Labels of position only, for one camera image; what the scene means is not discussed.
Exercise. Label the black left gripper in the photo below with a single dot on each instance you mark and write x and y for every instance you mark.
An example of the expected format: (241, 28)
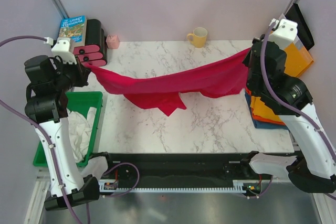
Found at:
(82, 72)

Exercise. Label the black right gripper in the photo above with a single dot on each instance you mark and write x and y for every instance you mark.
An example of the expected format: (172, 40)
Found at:
(247, 60)

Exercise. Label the crimson red t-shirt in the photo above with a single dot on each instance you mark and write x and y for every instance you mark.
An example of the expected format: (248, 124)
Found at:
(214, 80)

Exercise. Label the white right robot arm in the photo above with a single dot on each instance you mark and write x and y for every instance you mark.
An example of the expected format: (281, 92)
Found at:
(313, 171)

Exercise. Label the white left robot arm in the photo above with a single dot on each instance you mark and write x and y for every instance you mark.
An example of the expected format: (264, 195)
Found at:
(50, 79)

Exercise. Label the green plastic tray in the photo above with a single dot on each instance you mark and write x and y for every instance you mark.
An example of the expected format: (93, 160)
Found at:
(81, 102)

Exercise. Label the orange padded envelope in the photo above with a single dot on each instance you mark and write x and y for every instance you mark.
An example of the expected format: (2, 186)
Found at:
(298, 58)

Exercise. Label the black pink drawer organizer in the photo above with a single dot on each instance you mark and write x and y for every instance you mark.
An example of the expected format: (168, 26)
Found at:
(94, 52)

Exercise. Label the folded blue t-shirt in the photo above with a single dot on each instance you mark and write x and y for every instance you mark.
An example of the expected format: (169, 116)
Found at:
(262, 116)

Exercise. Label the blue treehouse paperback book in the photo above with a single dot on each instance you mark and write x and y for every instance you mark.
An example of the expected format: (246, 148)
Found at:
(74, 28)

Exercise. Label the white crumpled t-shirt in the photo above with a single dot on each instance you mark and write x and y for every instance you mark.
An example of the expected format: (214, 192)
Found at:
(80, 129)

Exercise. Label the small pink box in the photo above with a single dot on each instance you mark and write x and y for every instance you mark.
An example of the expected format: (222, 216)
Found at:
(112, 41)

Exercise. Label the black folder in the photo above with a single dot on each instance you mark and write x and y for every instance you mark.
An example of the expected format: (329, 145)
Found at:
(294, 14)

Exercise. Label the yellow ceramic mug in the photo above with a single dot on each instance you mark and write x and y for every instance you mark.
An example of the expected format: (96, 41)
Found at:
(198, 37)

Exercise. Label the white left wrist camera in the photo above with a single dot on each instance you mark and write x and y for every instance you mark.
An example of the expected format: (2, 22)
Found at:
(63, 48)

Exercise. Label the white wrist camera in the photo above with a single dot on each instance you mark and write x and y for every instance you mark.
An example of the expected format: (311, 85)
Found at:
(63, 48)
(284, 32)

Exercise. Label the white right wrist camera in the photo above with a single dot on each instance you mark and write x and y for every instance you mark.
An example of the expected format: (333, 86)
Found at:
(284, 32)

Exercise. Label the white slotted cable duct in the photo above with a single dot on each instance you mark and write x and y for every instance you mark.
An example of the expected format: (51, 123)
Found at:
(108, 186)

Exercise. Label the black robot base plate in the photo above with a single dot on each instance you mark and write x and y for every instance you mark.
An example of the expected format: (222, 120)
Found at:
(198, 170)

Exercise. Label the aluminium frame rail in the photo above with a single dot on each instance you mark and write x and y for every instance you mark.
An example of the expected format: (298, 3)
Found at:
(36, 210)

